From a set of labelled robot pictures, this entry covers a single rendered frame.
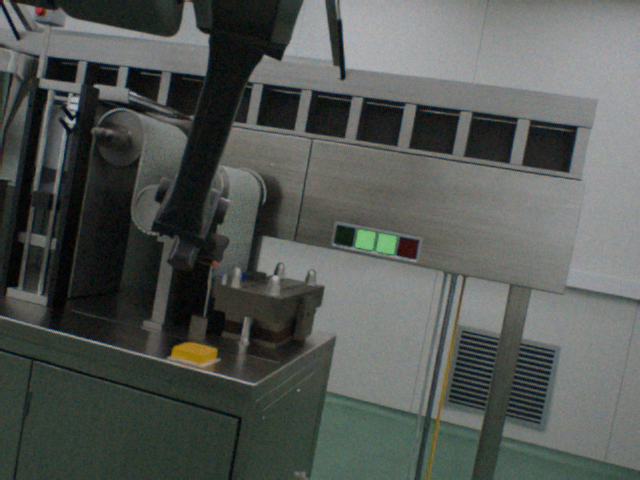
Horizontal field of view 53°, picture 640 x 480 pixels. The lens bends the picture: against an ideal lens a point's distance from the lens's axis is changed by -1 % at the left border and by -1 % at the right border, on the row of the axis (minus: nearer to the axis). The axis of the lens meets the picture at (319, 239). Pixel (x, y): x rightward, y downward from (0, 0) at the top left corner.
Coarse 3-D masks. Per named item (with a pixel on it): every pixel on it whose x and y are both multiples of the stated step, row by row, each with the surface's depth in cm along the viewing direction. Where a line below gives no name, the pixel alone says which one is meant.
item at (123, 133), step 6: (108, 126) 157; (114, 126) 157; (120, 126) 159; (114, 132) 157; (120, 132) 157; (126, 132) 160; (114, 138) 157; (120, 138) 157; (126, 138) 160; (102, 144) 158; (108, 144) 157; (114, 144) 157; (120, 144) 159; (126, 144) 161; (120, 150) 163
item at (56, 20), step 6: (36, 12) 169; (42, 12) 168; (48, 12) 169; (54, 12) 169; (60, 12) 171; (36, 18) 171; (42, 18) 170; (48, 18) 169; (54, 18) 170; (60, 18) 171; (42, 24) 174; (54, 24) 171; (60, 24) 172
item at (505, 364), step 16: (512, 288) 184; (512, 304) 184; (512, 320) 184; (512, 336) 184; (512, 352) 184; (496, 368) 185; (512, 368) 184; (496, 384) 185; (496, 400) 185; (496, 416) 185; (480, 432) 191; (496, 432) 186; (480, 448) 187; (496, 448) 186; (480, 464) 187
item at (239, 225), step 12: (228, 216) 159; (240, 216) 167; (252, 216) 175; (228, 228) 161; (240, 228) 168; (252, 228) 177; (240, 240) 170; (228, 252) 164; (240, 252) 172; (228, 264) 165; (240, 264) 173; (216, 276) 159
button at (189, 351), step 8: (184, 344) 132; (192, 344) 134; (176, 352) 129; (184, 352) 128; (192, 352) 128; (200, 352) 128; (208, 352) 130; (216, 352) 133; (192, 360) 128; (200, 360) 128; (208, 360) 130
